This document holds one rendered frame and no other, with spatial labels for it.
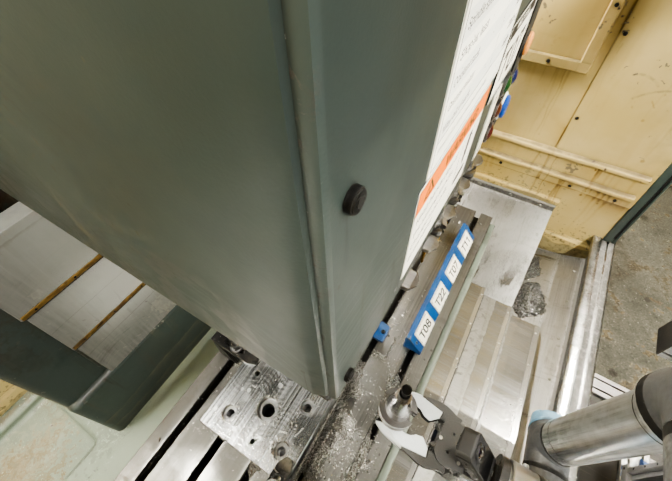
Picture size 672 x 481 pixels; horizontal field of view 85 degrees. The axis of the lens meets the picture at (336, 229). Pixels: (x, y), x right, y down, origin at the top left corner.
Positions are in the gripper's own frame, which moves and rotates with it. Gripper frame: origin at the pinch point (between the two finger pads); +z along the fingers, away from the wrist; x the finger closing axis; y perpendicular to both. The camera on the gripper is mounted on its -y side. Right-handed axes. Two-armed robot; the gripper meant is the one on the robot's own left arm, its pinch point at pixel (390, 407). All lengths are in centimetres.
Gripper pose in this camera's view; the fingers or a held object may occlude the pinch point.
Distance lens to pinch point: 71.3
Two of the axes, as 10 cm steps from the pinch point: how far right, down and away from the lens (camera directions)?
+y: 0.1, 6.2, 7.8
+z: -8.6, -4.0, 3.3
